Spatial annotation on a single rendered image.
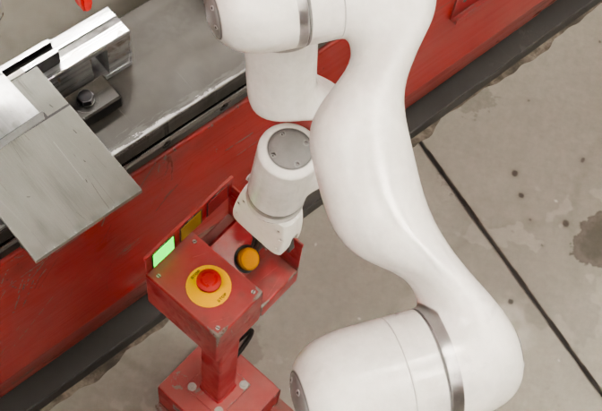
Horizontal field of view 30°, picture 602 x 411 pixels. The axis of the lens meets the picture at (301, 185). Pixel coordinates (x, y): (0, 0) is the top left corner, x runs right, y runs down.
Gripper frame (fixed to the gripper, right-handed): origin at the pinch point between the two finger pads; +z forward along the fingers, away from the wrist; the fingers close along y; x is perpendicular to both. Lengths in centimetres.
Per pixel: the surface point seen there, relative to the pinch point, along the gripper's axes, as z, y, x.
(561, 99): 83, 14, 115
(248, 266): 12.3, -0.5, -0.8
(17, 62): -12.0, -43.0, -9.5
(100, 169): -13.9, -21.0, -13.8
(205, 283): 3.7, -1.9, -10.5
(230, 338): 12.7, 5.7, -11.8
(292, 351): 84, 8, 16
